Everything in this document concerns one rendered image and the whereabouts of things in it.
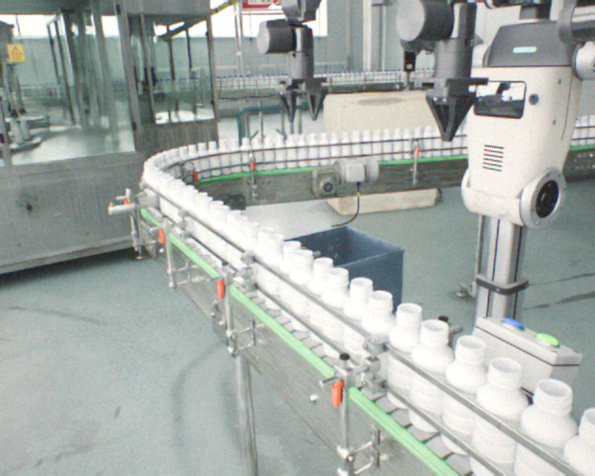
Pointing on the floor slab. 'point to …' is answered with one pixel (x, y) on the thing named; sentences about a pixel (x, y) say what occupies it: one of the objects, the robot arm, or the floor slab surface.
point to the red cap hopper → (254, 55)
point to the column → (370, 37)
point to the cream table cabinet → (337, 120)
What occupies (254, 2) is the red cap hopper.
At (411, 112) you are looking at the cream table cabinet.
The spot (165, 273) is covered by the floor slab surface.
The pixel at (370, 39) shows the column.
